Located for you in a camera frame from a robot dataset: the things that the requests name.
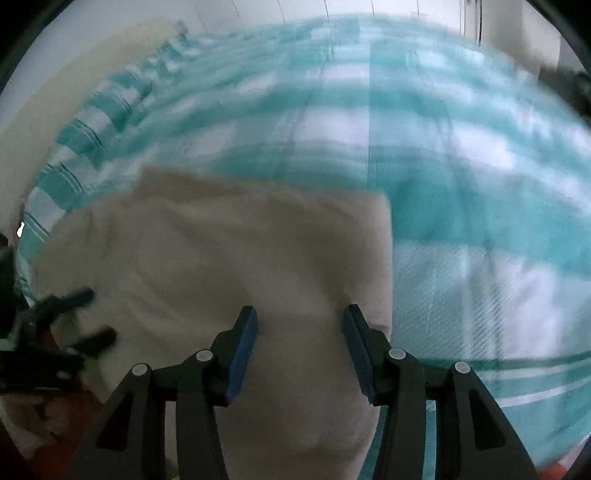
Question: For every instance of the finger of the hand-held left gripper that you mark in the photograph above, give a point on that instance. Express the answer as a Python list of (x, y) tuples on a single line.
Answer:
[(69, 300), (98, 340)]

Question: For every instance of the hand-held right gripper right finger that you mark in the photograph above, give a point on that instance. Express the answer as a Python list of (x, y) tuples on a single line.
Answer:
[(361, 355)]

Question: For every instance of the beige pants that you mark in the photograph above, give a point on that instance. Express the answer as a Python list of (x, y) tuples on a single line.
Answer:
[(207, 258)]

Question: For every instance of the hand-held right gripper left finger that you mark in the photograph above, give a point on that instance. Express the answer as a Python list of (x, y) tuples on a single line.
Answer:
[(240, 355)]

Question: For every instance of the bed with teal checked sheet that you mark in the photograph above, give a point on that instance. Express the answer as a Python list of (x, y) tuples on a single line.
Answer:
[(461, 184)]

